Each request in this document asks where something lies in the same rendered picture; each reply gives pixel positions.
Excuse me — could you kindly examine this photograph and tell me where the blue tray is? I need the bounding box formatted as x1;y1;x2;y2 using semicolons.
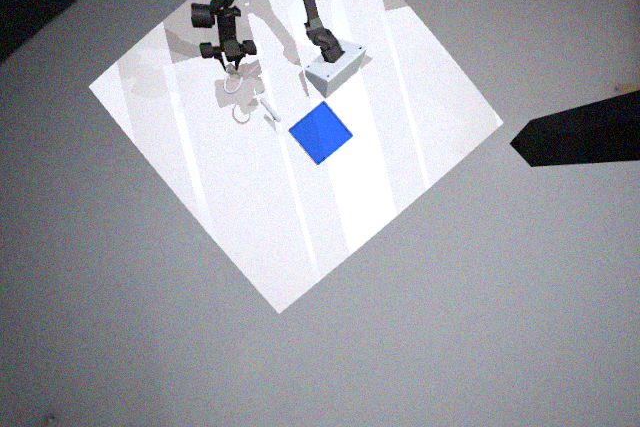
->
289;101;353;165

